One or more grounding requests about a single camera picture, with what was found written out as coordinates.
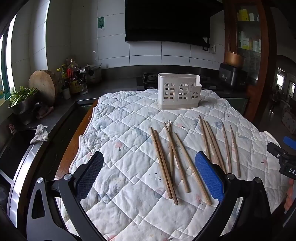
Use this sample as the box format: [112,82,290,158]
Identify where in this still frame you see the white printed panel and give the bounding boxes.
[281,111,296,135]

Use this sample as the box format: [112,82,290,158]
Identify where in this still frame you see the black range hood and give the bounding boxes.
[124,0,223,45]

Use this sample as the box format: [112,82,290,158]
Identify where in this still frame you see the round wooden cutting board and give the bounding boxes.
[28,70,57,106]

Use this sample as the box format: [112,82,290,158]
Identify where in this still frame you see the green and white box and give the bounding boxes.
[239,31,250,49]

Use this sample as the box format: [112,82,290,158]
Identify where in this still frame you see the copper pot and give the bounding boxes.
[225,51,245,68]

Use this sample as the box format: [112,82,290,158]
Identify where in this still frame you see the dark kitchen counter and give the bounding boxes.
[0,65,249,139]

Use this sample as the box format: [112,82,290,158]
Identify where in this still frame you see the leafy green vegetables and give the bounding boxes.
[9,86,38,106]

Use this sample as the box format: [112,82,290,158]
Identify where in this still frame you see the black gas stove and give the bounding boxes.
[136,72,218,91]

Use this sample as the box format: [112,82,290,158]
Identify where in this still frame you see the large oil bottle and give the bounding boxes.
[68,59,82,94]

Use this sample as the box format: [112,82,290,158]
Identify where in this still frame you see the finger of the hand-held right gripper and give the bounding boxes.
[267,142,289,163]
[283,136,296,151]

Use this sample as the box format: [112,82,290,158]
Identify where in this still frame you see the wooden glass door cabinet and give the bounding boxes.
[223,0,278,121]

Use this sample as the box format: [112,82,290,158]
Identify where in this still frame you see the pink rag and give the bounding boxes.
[36,105,55,119]

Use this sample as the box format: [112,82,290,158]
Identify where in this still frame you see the kitchen sink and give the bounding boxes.
[0,128,45,181]

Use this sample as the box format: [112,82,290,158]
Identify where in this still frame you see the black rice cooker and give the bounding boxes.
[218,62,248,87]

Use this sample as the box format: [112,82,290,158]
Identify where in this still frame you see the yellow box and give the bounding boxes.
[238,9,249,22]

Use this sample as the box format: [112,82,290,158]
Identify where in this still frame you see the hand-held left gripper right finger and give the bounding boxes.
[192,151,272,241]

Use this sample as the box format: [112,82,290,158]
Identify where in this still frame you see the steel cooking pot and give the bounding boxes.
[80,64,103,85]

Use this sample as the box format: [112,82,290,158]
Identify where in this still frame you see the window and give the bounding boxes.
[0,14,18,100]

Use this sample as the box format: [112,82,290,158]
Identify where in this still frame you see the steel bowl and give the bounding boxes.
[8,96,40,116]

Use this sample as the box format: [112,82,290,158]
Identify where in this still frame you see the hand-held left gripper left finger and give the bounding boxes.
[26,151,107,241]

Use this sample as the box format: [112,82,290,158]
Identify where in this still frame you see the small white jar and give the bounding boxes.
[61,85,71,100]

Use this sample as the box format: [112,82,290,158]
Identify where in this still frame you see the white quilted blanket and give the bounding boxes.
[63,88,289,241]

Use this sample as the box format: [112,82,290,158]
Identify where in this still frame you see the green cabinet door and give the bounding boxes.
[225,97,249,116]

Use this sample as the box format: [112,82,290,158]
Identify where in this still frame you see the person's right hand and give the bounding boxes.
[284,184,296,210]

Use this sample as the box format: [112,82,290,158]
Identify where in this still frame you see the white plastic utensil holder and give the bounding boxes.
[157,73,203,110]

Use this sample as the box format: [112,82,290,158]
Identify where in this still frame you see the grey dish cloth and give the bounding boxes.
[30,124,49,145]

